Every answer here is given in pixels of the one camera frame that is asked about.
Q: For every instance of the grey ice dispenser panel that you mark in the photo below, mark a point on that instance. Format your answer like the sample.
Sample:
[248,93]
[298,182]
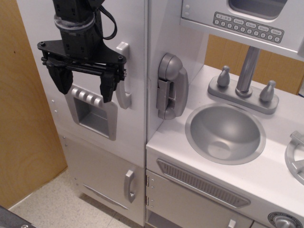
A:
[89,111]

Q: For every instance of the silver round sink bowl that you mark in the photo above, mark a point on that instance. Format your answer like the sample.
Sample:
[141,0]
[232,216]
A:
[225,134]

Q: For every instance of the grey oven dial knob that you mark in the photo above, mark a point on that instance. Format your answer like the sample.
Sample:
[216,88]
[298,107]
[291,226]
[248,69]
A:
[283,220]

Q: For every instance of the grey toy faucet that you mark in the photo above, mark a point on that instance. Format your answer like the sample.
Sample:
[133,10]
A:
[240,91]

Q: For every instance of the grey stove burner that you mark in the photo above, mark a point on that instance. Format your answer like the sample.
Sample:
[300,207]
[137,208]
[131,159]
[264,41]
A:
[294,156]

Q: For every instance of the grey faucet knob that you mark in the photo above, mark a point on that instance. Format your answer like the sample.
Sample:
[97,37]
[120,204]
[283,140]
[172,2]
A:
[267,93]
[224,77]

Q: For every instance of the cardboard panel behind sink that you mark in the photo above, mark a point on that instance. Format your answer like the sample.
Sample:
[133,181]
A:
[287,72]

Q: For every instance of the grey left faucet knob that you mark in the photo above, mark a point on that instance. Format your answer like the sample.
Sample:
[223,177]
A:
[224,77]

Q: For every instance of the dark object bottom left corner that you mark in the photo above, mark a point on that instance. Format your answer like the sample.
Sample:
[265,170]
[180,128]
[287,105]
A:
[11,220]

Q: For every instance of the white oven door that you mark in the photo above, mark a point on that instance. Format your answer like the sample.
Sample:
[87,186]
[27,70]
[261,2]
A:
[171,205]

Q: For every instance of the white toy kitchen cabinet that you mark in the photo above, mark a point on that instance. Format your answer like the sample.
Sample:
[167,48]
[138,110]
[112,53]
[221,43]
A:
[146,31]

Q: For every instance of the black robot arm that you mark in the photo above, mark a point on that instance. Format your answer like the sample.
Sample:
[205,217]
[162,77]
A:
[80,14]

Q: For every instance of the grey toy wall phone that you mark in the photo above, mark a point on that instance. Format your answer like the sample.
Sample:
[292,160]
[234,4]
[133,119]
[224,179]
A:
[172,91]

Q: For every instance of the white toy microwave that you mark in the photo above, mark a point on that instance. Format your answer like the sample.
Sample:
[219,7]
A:
[273,25]

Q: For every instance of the grey right faucet knob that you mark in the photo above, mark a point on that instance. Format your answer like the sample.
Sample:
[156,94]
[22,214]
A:
[267,93]

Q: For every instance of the silver freezer door handle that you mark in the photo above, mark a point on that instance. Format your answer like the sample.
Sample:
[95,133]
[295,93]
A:
[128,178]

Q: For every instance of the wooden board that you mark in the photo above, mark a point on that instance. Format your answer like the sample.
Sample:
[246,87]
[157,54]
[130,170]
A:
[30,151]

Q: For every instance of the white freezer door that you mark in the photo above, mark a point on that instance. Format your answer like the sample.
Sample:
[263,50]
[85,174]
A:
[100,175]

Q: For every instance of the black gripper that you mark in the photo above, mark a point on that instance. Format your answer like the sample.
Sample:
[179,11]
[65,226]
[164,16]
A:
[83,51]

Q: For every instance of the grey vent grille panel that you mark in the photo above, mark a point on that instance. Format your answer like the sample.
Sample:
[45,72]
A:
[203,185]

